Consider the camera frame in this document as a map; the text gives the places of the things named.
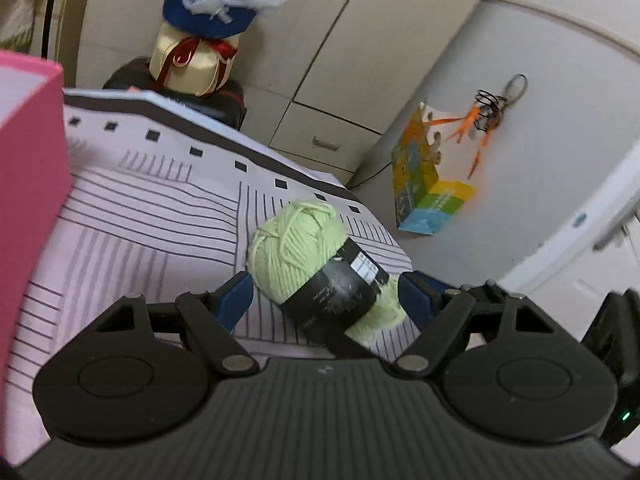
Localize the beige wardrobe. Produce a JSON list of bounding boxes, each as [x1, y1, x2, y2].
[[50, 0, 511, 186]]

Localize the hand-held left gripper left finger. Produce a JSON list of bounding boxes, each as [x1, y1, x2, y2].
[[95, 270, 260, 378]]

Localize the fluffy white green pajama jacket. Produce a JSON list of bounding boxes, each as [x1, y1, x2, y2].
[[0, 0, 48, 53]]

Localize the white door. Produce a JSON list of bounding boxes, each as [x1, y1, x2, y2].
[[350, 0, 640, 341]]

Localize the colourful gift bag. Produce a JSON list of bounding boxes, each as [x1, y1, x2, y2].
[[391, 101, 476, 236]]

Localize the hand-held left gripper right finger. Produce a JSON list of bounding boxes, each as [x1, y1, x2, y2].
[[391, 270, 556, 378]]

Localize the green yarn skein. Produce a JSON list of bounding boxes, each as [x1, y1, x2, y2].
[[248, 200, 408, 348]]

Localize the black hair ties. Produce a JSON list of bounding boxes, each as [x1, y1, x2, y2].
[[472, 74, 528, 133]]

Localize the pink cardboard box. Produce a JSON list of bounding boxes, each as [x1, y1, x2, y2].
[[0, 51, 71, 401]]

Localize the flower bouquet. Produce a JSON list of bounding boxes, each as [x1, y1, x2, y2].
[[149, 0, 290, 97]]

